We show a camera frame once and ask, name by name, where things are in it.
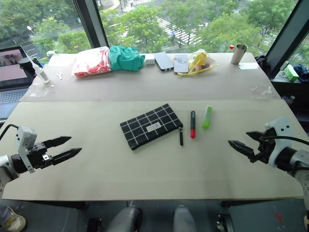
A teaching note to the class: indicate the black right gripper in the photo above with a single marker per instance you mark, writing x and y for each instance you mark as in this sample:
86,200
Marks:
266,149

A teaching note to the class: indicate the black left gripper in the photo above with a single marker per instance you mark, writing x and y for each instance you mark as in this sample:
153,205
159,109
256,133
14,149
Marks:
39,160

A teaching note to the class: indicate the green highlighter pen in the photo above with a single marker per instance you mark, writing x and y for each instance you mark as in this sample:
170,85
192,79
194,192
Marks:
207,118

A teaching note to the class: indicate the black white-grid pencil case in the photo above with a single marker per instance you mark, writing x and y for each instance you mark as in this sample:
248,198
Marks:
149,125

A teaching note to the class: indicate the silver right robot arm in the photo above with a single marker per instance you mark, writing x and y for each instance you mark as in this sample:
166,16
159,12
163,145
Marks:
301,157

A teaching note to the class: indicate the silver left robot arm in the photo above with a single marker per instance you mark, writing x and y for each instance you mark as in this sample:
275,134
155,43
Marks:
17,164

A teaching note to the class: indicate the laptop computer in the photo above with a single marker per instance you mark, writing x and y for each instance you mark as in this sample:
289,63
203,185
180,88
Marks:
10,72

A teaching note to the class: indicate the clear bag of yellow items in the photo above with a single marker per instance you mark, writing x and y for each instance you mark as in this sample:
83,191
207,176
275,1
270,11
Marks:
200,60

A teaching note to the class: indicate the red black marker pen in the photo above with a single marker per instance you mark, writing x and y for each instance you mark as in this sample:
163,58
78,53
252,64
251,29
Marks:
192,125

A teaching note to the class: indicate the white paper card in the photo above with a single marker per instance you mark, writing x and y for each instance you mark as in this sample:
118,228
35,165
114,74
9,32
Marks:
248,66

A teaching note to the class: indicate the black bag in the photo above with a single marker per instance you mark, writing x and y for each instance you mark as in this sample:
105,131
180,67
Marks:
263,65

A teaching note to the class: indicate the white nozzle tube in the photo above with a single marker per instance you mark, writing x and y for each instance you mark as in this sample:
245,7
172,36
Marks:
39,71

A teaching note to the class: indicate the green white box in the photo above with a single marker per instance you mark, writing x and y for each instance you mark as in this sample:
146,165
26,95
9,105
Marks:
292,72

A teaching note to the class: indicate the steel cup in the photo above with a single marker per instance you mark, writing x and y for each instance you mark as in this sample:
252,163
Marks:
238,55

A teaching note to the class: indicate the blue cloth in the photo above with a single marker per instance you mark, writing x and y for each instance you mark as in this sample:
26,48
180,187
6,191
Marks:
303,71

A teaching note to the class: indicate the white sneaker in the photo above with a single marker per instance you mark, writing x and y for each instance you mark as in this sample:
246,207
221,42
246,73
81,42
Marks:
13,221

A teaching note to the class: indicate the red white bagged cloth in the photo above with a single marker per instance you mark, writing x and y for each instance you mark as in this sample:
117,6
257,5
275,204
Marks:
91,62

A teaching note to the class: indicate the black round device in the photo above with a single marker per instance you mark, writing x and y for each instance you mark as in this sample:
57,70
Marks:
25,64

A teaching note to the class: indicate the grey rounded shape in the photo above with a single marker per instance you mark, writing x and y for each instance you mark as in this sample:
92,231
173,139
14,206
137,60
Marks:
184,220
125,220

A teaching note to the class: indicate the small red cap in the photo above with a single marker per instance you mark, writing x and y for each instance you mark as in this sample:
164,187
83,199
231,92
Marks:
231,47

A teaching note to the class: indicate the green crumpled cloth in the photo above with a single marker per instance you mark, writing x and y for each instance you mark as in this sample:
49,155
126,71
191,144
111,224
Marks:
125,59

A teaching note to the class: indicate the grey power bank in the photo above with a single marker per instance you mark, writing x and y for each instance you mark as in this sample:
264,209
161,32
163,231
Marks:
164,61

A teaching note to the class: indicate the small white box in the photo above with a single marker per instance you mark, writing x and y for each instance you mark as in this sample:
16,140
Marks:
149,59

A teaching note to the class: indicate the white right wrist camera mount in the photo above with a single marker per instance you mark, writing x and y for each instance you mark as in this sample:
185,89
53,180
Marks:
282,128

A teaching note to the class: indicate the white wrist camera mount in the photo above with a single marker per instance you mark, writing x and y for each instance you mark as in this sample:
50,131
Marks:
25,135
282,128

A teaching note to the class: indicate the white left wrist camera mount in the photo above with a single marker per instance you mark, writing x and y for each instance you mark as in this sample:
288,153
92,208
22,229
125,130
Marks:
25,135

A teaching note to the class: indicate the dark window frame pillar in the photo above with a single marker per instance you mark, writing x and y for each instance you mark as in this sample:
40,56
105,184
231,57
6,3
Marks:
287,36
91,21

